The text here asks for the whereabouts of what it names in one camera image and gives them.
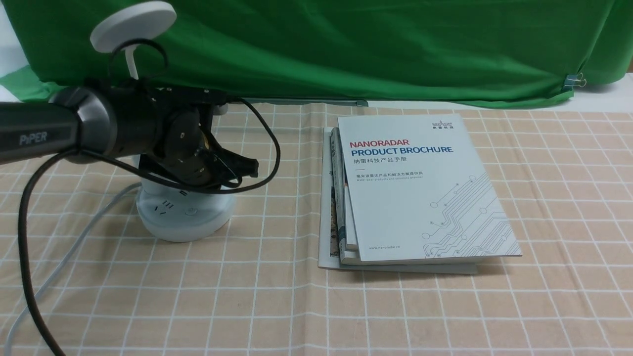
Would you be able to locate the bottom white booklet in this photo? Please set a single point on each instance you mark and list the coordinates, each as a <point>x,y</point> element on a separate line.
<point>327,259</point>

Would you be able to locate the white desk lamp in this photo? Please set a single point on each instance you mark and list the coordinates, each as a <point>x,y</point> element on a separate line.
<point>170,214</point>

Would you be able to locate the middle book in stack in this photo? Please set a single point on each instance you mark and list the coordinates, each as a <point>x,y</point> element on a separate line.
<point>345,220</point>

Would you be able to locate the blue binder clip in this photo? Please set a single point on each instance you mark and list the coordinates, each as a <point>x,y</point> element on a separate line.
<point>573,81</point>

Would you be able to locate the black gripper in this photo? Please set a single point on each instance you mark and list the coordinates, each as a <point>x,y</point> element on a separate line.
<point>185,155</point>

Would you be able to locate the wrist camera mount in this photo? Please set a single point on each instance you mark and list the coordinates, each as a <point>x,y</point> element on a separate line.
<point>217,100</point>

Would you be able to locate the beige checkered tablecloth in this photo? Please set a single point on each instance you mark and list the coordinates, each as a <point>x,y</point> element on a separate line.
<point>254,288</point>

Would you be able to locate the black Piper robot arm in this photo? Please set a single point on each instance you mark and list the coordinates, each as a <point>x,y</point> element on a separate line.
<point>93,121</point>

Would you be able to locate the white Nanoradar product brochure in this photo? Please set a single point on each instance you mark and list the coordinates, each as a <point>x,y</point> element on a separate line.
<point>419,192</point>

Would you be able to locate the green backdrop cloth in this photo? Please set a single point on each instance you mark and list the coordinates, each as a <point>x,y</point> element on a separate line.
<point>485,53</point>

